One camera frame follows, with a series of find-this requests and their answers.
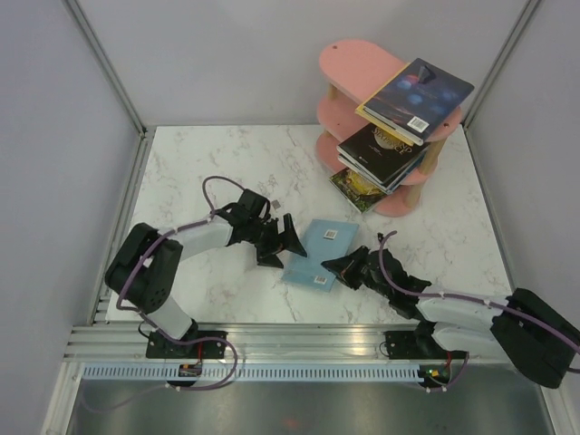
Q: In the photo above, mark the pink three-tier shelf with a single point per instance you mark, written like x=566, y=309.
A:
x=355, y=69

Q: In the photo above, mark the white slotted cable duct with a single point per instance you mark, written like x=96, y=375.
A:
x=246, y=372

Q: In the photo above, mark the left aluminium corner post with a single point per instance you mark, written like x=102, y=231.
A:
x=89, y=35

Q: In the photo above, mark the teal ocean cover book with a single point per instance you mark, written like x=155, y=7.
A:
x=396, y=180

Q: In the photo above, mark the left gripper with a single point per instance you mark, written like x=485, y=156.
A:
x=266, y=256

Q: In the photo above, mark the blue Wuthering Heights book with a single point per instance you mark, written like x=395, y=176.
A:
x=362, y=170

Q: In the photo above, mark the yellow cover book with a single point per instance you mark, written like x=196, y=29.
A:
x=388, y=108

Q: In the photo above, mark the right aluminium corner post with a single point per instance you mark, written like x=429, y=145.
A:
x=516, y=33

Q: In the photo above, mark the aluminium corner post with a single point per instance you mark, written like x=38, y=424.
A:
x=516, y=33
x=89, y=35

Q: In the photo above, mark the dark blue Robinson Crusoe book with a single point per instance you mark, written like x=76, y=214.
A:
x=436, y=95

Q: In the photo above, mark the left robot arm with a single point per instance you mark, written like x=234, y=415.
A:
x=143, y=271

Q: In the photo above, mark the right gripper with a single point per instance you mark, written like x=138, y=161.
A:
x=345, y=266

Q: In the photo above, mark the aluminium rail frame front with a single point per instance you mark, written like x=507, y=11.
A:
x=255, y=343

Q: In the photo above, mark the light blue thin book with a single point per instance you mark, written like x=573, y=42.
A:
x=323, y=240

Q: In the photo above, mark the black Moon and Sixpence book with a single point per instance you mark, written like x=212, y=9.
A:
x=379, y=152

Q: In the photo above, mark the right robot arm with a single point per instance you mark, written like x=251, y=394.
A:
x=520, y=329

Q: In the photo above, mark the green forest cover book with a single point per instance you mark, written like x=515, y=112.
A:
x=360, y=193

